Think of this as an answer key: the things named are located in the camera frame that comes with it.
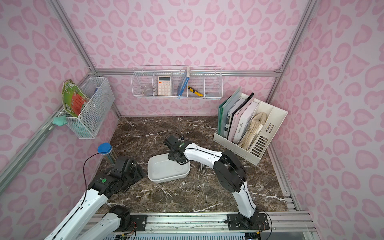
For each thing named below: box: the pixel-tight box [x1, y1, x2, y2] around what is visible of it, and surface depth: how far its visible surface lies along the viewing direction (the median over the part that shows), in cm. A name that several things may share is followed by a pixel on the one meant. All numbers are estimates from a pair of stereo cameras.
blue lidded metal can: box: [97, 142, 119, 165], surface depth 82 cm
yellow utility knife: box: [187, 86, 204, 97], surface depth 100 cm
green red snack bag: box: [61, 79, 90, 117], surface depth 75 cm
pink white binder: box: [228, 93, 255, 142], surface depth 87 cm
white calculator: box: [158, 76, 172, 96], surface depth 97 cm
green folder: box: [217, 87, 242, 137], surface depth 87 cm
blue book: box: [177, 66, 190, 99], surface depth 90 cm
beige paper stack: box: [237, 112, 267, 151], surface depth 90 cm
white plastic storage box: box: [147, 153, 191, 184], surface depth 93 cm
